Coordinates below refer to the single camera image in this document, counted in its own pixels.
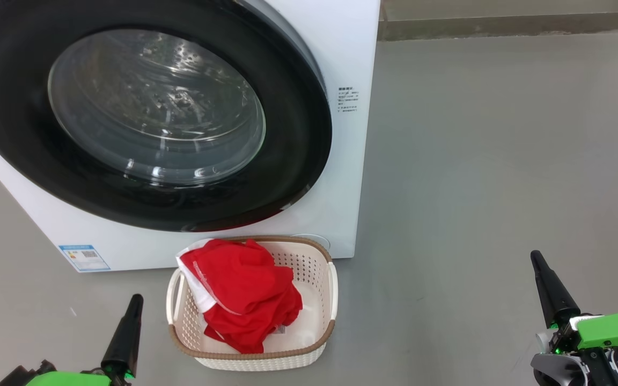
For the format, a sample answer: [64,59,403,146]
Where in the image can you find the grey printed text notice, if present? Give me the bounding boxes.
[337,86,359,114]

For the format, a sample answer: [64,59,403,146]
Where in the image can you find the black washer door with glass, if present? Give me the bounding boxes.
[0,0,333,232]

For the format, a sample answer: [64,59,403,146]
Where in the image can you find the round white drain filter cover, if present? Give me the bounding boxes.
[290,233,331,251]

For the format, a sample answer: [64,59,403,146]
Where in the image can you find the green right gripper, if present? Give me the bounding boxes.
[531,250,618,386]

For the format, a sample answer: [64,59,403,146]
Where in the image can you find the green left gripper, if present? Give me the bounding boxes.
[0,294,144,386]

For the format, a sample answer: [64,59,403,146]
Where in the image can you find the blue energy label sticker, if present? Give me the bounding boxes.
[58,244,111,272]

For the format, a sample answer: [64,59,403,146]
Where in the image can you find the cream perforated plastic laundry basket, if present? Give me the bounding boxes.
[166,236,338,372]

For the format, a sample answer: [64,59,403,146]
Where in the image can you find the red garment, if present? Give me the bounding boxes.
[176,239,303,354]

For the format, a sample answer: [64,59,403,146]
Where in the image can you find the white front-load washing machine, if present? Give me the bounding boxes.
[0,0,381,273]

